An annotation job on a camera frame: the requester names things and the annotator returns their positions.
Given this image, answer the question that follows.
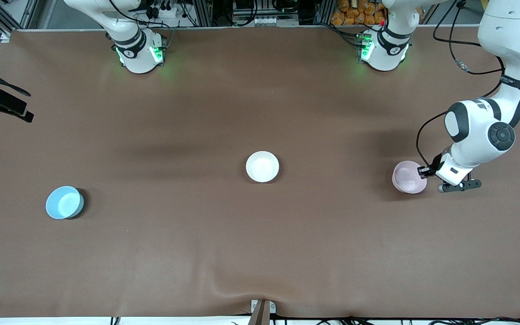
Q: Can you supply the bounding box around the pink bowl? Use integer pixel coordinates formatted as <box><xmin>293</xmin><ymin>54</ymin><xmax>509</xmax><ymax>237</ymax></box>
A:
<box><xmin>392</xmin><ymin>161</ymin><xmax>427</xmax><ymax>194</ymax></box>

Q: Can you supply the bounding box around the blue bowl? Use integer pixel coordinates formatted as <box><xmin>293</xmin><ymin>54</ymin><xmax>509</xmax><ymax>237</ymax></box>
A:
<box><xmin>46</xmin><ymin>186</ymin><xmax>84</xmax><ymax>220</ymax></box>

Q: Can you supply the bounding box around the white bowl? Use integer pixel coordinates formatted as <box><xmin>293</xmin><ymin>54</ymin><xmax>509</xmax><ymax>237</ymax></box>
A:
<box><xmin>246</xmin><ymin>151</ymin><xmax>280</xmax><ymax>183</ymax></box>

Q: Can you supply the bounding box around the orange snack bag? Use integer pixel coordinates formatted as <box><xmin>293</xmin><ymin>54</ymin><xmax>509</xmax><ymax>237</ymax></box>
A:
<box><xmin>331</xmin><ymin>0</ymin><xmax>387</xmax><ymax>26</ymax></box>

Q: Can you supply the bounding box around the brown table cover mat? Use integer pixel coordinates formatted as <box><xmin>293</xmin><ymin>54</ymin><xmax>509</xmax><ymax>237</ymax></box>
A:
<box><xmin>0</xmin><ymin>26</ymin><xmax>520</xmax><ymax>319</ymax></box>

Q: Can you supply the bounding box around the white power strip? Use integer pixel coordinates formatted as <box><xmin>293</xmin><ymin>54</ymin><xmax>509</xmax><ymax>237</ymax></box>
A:
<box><xmin>147</xmin><ymin>0</ymin><xmax>176</xmax><ymax>19</ymax></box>

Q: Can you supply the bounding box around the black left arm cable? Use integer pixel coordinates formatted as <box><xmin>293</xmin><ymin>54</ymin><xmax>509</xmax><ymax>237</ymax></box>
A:
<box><xmin>416</xmin><ymin>0</ymin><xmax>520</xmax><ymax>168</ymax></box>

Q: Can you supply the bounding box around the metal table clamp bracket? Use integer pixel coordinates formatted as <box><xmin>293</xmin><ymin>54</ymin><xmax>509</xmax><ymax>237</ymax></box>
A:
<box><xmin>249</xmin><ymin>299</ymin><xmax>276</xmax><ymax>325</ymax></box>

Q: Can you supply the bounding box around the black camera on mount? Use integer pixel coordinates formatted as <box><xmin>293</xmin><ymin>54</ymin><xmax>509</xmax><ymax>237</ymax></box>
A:
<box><xmin>0</xmin><ymin>80</ymin><xmax>34</xmax><ymax>123</ymax></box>

